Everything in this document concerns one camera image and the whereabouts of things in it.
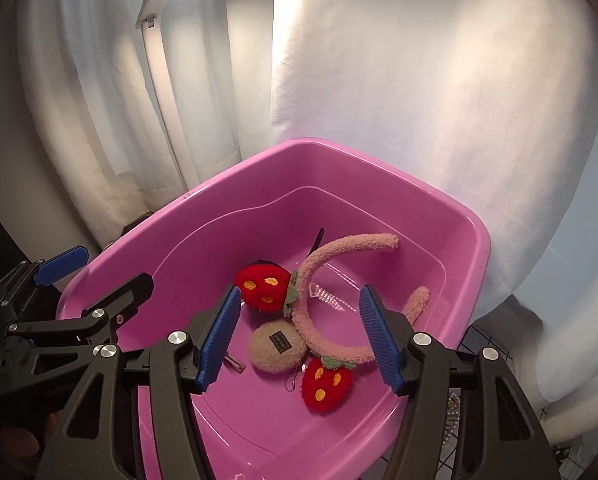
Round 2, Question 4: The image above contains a beige fluffy round pom charm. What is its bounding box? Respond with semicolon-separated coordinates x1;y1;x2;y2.
248;320;308;374

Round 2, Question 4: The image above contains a pink strawberry plush headband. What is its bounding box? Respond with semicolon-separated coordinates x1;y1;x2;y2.
232;231;431;415

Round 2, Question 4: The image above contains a black polka dot bow clip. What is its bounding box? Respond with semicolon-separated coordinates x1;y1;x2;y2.
255;226;326;269

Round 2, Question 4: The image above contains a pink plastic bin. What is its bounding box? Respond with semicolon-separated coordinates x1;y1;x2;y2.
57;139;491;479

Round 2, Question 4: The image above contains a white led desk lamp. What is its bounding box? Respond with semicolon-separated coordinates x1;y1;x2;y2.
136;0;199;190

